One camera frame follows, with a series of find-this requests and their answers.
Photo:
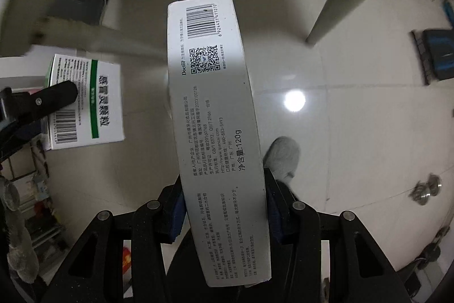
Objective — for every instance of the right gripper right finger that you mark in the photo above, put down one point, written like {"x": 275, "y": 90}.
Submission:
{"x": 316, "y": 256}

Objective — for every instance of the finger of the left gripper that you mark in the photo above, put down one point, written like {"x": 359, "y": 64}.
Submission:
{"x": 28, "y": 108}

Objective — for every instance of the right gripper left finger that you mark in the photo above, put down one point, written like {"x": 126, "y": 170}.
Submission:
{"x": 91, "y": 271}

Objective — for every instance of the green white medicine box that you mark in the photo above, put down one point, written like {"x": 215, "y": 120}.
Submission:
{"x": 96, "y": 115}

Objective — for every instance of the long white toothpaste box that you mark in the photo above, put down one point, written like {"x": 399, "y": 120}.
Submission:
{"x": 215, "y": 128}

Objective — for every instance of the dumbbell weights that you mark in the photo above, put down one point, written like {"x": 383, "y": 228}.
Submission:
{"x": 423, "y": 191}

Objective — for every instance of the grey slipper right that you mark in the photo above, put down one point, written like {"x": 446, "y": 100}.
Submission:
{"x": 282, "y": 159}

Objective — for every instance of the black blue exercise bench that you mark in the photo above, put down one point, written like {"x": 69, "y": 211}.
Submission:
{"x": 435, "y": 48}

